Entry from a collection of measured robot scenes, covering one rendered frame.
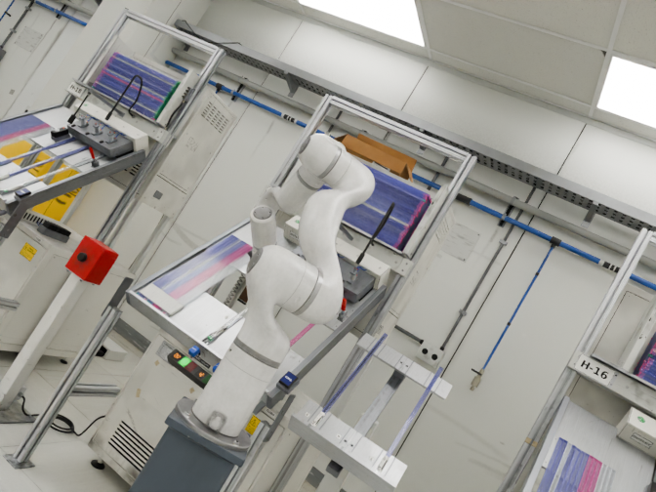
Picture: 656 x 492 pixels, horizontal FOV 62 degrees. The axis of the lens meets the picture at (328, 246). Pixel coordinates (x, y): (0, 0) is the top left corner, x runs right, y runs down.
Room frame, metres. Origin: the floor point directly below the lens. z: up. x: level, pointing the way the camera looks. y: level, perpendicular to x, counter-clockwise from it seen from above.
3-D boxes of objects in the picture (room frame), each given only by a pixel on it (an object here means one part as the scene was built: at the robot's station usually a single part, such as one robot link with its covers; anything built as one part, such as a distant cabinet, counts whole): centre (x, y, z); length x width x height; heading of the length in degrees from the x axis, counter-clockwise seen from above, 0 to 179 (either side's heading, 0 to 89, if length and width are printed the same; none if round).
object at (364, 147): (2.65, -0.05, 1.82); 0.68 x 0.30 x 0.20; 67
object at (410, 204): (2.34, -0.03, 1.52); 0.51 x 0.13 x 0.27; 67
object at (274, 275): (1.24, 0.04, 1.00); 0.19 x 0.12 x 0.24; 110
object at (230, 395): (1.25, 0.01, 0.79); 0.19 x 0.19 x 0.18
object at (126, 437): (2.47, -0.03, 0.31); 0.70 x 0.65 x 0.62; 67
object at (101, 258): (2.33, 0.82, 0.39); 0.24 x 0.24 x 0.78; 67
